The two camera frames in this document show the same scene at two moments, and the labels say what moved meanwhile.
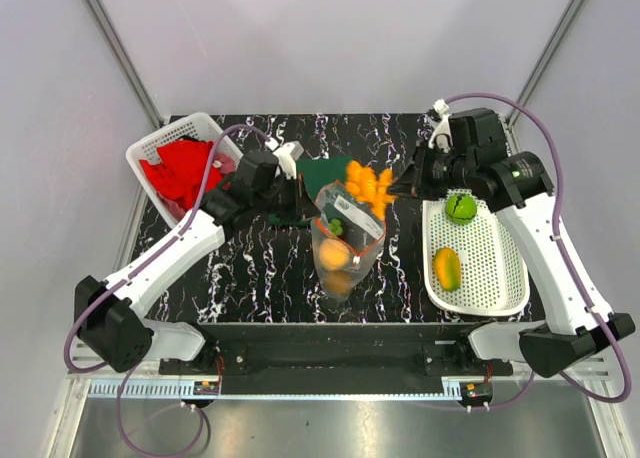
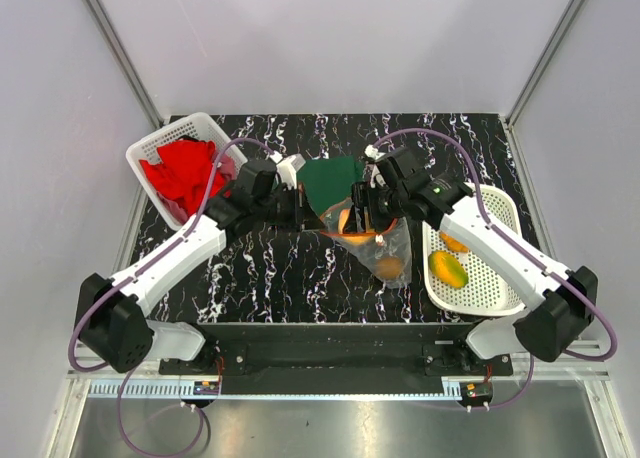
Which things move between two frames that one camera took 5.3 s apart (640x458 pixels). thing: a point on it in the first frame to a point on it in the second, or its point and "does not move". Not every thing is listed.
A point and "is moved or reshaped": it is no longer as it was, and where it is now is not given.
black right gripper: x=421 y=189 to x=362 y=195
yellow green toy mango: x=447 y=268 is moved or reshaped
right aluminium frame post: x=576 y=2 does not move
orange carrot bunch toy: x=365 y=185 is moved or reshaped
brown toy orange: x=339 y=281 to x=389 y=267
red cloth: x=182 y=169 does not move
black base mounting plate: x=336 y=359 does not move
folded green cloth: x=316 y=174 does not move
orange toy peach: x=334 y=254 to x=354 y=238
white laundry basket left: x=196 y=127 does not move
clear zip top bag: x=346 y=237 to x=386 y=253
